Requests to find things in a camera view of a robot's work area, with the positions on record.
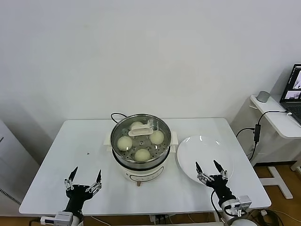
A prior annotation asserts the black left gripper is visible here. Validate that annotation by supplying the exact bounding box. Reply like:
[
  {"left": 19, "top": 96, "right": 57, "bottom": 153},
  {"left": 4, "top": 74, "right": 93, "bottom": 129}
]
[{"left": 63, "top": 166, "right": 103, "bottom": 212}]

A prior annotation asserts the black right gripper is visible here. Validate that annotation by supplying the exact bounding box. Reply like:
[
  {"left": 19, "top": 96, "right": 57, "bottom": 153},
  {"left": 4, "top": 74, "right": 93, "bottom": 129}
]
[{"left": 195, "top": 160, "right": 237, "bottom": 203}]

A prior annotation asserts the round glass pot lid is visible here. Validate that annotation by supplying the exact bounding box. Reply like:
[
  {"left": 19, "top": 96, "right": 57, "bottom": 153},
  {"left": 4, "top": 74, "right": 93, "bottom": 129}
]
[{"left": 110, "top": 113, "right": 172, "bottom": 163}]

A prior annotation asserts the perforated steel steamer basket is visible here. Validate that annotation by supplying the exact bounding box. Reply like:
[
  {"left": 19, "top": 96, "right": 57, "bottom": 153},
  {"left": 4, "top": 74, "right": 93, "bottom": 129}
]
[{"left": 110, "top": 113, "right": 172, "bottom": 169}]

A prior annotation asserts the round white plate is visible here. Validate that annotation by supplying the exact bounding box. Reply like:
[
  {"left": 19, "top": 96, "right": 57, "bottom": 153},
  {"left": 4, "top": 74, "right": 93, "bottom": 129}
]
[{"left": 176, "top": 135, "right": 235, "bottom": 185}]

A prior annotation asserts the white electric cooking pot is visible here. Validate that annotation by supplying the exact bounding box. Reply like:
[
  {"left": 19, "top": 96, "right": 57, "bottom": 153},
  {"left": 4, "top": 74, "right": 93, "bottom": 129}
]
[{"left": 103, "top": 130, "right": 178, "bottom": 187}]

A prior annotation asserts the white power strip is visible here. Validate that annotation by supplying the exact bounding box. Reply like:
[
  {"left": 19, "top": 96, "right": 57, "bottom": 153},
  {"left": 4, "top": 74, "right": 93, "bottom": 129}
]
[{"left": 150, "top": 213, "right": 176, "bottom": 224}]

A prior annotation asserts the white floor appliance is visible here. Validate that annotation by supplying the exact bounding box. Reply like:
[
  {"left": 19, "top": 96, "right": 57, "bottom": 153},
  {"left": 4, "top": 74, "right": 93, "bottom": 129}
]
[{"left": 0, "top": 117, "right": 40, "bottom": 205}]

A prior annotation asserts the white side desk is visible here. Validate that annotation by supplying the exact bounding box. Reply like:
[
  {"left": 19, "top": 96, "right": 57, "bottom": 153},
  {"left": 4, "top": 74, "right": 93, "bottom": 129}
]
[{"left": 230, "top": 94, "right": 301, "bottom": 200}]

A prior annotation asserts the dark open laptop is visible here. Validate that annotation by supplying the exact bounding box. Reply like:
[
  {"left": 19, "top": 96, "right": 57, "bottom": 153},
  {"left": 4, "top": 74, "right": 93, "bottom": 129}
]
[{"left": 279, "top": 63, "right": 301, "bottom": 118}]

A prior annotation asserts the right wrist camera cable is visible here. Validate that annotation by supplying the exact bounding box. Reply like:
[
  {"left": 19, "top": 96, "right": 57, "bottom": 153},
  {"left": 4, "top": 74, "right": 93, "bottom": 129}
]
[{"left": 210, "top": 189, "right": 228, "bottom": 218}]

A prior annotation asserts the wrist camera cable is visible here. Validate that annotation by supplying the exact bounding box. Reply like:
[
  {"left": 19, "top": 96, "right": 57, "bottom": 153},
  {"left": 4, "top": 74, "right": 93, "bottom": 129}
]
[
  {"left": 210, "top": 189, "right": 228, "bottom": 218},
  {"left": 28, "top": 216, "right": 57, "bottom": 226}
]

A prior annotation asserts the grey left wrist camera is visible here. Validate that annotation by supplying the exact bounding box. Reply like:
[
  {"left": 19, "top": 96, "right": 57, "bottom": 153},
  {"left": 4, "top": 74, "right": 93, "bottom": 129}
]
[{"left": 55, "top": 211, "right": 73, "bottom": 226}]

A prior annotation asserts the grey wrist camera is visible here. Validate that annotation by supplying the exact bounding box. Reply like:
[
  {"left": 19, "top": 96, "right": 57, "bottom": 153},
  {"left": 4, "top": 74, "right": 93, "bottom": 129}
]
[
  {"left": 236, "top": 195, "right": 252, "bottom": 216},
  {"left": 55, "top": 211, "right": 73, "bottom": 226}
]

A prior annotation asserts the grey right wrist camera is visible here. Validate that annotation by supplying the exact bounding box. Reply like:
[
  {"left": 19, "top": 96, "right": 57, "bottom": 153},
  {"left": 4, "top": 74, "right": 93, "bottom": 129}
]
[{"left": 236, "top": 195, "right": 252, "bottom": 216}]

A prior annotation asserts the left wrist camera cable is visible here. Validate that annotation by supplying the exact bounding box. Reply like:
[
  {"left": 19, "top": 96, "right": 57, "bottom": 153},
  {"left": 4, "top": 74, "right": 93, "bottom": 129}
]
[{"left": 28, "top": 216, "right": 57, "bottom": 226}]

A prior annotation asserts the black charger adapter with cables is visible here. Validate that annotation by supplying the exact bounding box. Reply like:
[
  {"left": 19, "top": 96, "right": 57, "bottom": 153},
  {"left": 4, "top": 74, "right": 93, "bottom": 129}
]
[{"left": 236, "top": 110, "right": 293, "bottom": 162}]

